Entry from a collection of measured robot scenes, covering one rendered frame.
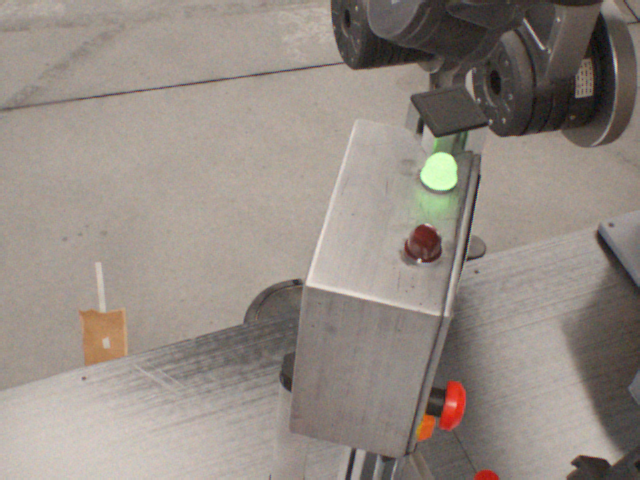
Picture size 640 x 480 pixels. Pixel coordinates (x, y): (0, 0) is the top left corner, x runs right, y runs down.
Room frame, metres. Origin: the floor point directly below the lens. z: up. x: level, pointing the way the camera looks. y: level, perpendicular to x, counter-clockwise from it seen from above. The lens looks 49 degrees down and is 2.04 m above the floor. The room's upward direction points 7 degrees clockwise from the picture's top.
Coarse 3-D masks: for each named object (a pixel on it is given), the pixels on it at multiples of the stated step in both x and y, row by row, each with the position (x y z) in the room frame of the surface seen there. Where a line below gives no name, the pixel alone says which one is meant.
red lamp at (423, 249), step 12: (420, 228) 0.49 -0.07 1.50; (432, 228) 0.49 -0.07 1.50; (408, 240) 0.49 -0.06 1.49; (420, 240) 0.48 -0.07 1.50; (432, 240) 0.48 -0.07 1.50; (408, 252) 0.48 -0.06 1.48; (420, 252) 0.48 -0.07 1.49; (432, 252) 0.48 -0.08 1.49; (420, 264) 0.48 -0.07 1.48; (432, 264) 0.48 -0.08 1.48
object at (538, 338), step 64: (512, 256) 1.06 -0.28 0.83; (576, 256) 1.08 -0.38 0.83; (256, 320) 0.89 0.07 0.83; (512, 320) 0.94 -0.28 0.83; (576, 320) 0.96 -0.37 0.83; (64, 384) 0.75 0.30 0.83; (128, 384) 0.76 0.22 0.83; (192, 384) 0.78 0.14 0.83; (256, 384) 0.79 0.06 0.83; (512, 384) 0.84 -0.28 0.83; (576, 384) 0.85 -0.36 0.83; (0, 448) 0.65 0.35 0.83; (64, 448) 0.66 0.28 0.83; (128, 448) 0.67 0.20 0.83; (192, 448) 0.68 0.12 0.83; (256, 448) 0.69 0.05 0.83; (320, 448) 0.71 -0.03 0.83; (448, 448) 0.73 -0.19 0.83; (512, 448) 0.74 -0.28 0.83; (576, 448) 0.75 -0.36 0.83
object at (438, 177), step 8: (432, 160) 0.56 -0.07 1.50; (440, 160) 0.56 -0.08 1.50; (448, 160) 0.56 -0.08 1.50; (424, 168) 0.57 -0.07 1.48; (432, 168) 0.55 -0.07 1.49; (440, 168) 0.55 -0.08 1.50; (448, 168) 0.55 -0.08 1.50; (424, 176) 0.56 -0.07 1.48; (432, 176) 0.55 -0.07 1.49; (440, 176) 0.55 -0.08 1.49; (448, 176) 0.55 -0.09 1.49; (424, 184) 0.55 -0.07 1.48; (432, 184) 0.55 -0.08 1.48; (440, 184) 0.55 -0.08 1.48; (448, 184) 0.55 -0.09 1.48; (432, 192) 0.55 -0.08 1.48; (440, 192) 0.55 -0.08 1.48; (448, 192) 0.55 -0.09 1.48
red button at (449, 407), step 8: (448, 384) 0.48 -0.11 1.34; (456, 384) 0.48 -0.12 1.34; (432, 392) 0.47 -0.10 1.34; (440, 392) 0.47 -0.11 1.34; (448, 392) 0.47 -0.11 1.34; (456, 392) 0.47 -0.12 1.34; (464, 392) 0.47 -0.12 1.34; (432, 400) 0.47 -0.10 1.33; (440, 400) 0.47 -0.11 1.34; (448, 400) 0.46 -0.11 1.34; (456, 400) 0.46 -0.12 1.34; (464, 400) 0.47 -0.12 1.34; (432, 408) 0.46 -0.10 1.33; (440, 408) 0.46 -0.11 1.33; (448, 408) 0.46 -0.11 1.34; (456, 408) 0.46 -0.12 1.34; (440, 416) 0.46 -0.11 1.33; (448, 416) 0.45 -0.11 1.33; (456, 416) 0.45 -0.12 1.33; (440, 424) 0.45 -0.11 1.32; (448, 424) 0.45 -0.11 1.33; (456, 424) 0.45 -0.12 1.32
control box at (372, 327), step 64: (384, 128) 0.61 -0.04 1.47; (384, 192) 0.54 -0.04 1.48; (320, 256) 0.48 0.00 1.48; (384, 256) 0.48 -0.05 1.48; (448, 256) 0.49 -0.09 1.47; (320, 320) 0.45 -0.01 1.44; (384, 320) 0.44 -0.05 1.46; (448, 320) 0.44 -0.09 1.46; (320, 384) 0.45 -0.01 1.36; (384, 384) 0.44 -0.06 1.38; (384, 448) 0.44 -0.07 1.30
